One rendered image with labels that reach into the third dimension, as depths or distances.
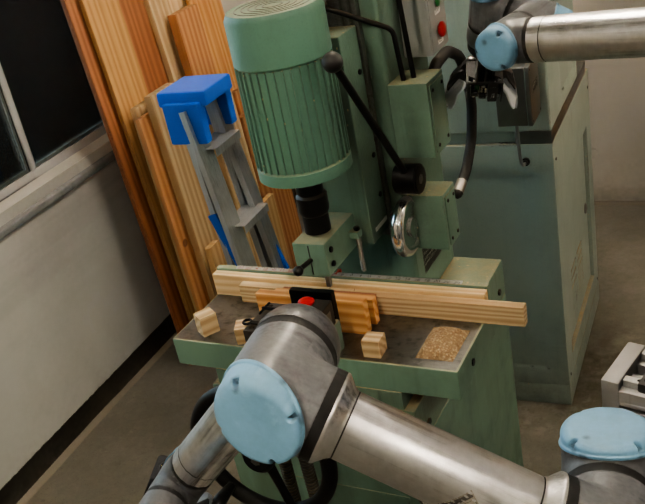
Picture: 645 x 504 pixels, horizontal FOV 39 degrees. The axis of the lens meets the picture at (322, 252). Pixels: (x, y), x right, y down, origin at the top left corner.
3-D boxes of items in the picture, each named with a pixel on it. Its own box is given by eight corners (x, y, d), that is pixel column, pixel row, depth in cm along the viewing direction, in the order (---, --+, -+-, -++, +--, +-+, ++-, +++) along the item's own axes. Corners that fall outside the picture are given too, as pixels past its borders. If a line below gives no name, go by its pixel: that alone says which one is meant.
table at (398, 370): (151, 391, 176) (143, 365, 173) (230, 309, 199) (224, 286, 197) (445, 435, 148) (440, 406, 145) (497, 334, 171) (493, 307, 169)
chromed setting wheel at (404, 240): (393, 268, 177) (383, 212, 172) (414, 239, 187) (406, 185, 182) (407, 269, 176) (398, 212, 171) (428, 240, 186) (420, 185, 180)
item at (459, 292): (217, 294, 194) (211, 274, 192) (221, 289, 195) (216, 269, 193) (487, 317, 166) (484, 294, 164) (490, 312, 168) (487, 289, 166)
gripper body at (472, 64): (463, 104, 180) (467, 60, 170) (462, 74, 185) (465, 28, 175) (502, 104, 179) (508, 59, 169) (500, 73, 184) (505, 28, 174)
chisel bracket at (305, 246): (299, 282, 174) (290, 243, 170) (330, 247, 185) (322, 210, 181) (333, 284, 170) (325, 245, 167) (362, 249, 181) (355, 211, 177)
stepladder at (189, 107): (272, 440, 294) (144, 100, 247) (302, 393, 314) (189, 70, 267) (315, 441, 286) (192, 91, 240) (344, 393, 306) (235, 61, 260)
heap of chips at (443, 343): (415, 357, 159) (413, 349, 158) (433, 327, 167) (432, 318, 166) (452, 362, 156) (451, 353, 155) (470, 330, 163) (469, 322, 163)
